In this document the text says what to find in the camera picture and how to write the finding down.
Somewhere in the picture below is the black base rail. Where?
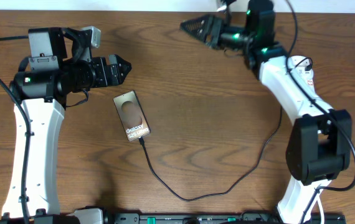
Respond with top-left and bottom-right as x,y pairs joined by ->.
0,212 -> 346,224

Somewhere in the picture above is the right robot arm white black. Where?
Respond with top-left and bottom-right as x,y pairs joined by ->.
180,1 -> 355,223

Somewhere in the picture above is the black charger cable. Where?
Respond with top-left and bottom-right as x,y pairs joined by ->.
138,57 -> 314,202

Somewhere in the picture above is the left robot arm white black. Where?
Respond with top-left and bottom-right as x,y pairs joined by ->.
1,26 -> 132,223

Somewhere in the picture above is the black plug in strip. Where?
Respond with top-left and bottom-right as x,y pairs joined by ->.
305,63 -> 313,72

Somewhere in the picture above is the white power strip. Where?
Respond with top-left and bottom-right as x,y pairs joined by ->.
290,55 -> 315,94

